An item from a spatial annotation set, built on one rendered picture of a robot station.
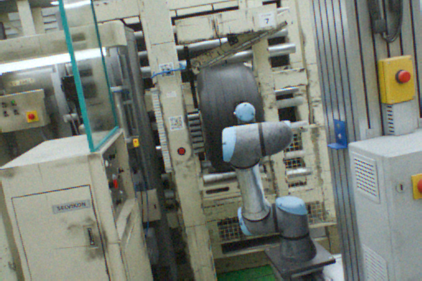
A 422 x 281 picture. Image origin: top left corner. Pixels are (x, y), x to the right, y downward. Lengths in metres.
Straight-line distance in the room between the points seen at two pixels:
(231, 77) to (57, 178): 1.02
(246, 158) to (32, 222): 0.88
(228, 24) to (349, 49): 1.36
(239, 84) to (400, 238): 1.23
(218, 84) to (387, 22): 1.06
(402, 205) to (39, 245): 1.33
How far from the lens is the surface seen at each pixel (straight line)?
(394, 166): 1.27
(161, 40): 2.41
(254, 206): 1.71
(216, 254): 3.30
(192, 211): 2.56
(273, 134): 1.47
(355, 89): 1.42
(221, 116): 2.22
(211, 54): 2.80
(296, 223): 1.79
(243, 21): 2.69
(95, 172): 1.78
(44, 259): 1.95
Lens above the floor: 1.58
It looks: 9 degrees down
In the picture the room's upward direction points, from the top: 10 degrees counter-clockwise
